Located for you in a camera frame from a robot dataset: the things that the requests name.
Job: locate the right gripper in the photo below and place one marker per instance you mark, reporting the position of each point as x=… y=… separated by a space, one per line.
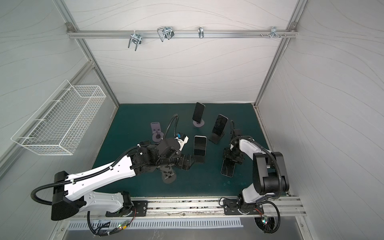
x=231 y=154

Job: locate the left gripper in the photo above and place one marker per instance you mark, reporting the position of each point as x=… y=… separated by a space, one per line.
x=187 y=165

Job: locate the teal phone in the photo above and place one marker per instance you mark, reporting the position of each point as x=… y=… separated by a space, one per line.
x=228 y=168

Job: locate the white phone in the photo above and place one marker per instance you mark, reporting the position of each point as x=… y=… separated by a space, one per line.
x=200 y=146

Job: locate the purple phone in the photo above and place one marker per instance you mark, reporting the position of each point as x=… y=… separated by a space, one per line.
x=220 y=125

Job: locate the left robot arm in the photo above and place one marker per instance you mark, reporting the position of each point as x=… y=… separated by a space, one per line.
x=77 y=193

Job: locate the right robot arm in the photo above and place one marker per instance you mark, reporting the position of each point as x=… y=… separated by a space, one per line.
x=269 y=175

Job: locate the dark centre stand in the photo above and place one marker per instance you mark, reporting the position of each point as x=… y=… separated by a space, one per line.
x=200 y=159

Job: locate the front left round stand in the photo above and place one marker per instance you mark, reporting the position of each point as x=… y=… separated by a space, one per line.
x=168 y=175

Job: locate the round stand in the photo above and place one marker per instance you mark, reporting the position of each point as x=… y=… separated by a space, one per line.
x=198 y=124
x=157 y=134
x=168 y=175

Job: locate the dark angular stand right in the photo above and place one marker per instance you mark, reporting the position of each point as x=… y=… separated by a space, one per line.
x=214 y=138

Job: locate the back left round stand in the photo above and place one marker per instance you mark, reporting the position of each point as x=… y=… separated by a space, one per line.
x=157 y=134

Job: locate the back centre round stand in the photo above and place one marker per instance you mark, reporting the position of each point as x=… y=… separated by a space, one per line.
x=198 y=124

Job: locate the back centre phone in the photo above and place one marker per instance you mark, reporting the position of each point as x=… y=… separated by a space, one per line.
x=198 y=112

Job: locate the green table mat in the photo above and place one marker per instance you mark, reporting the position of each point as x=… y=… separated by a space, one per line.
x=131 y=125

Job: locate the right metal clamp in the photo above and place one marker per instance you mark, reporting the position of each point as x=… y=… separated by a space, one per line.
x=273 y=34

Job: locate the metal clamp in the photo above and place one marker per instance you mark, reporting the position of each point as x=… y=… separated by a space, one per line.
x=273 y=34
x=135 y=40
x=201 y=32
x=165 y=33

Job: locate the left metal clamp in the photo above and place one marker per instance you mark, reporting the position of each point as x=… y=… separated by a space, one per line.
x=135 y=40

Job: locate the aluminium crossbar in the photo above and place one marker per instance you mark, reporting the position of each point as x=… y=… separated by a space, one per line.
x=179 y=34

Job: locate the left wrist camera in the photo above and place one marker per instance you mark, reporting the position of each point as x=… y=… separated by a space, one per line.
x=182 y=139

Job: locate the white slotted cable duct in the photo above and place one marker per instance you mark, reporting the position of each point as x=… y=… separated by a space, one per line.
x=148 y=224

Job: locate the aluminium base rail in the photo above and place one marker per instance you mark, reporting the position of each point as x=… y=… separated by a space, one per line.
x=207 y=207

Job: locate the white wire basket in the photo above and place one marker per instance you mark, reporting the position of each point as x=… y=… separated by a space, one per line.
x=57 y=127

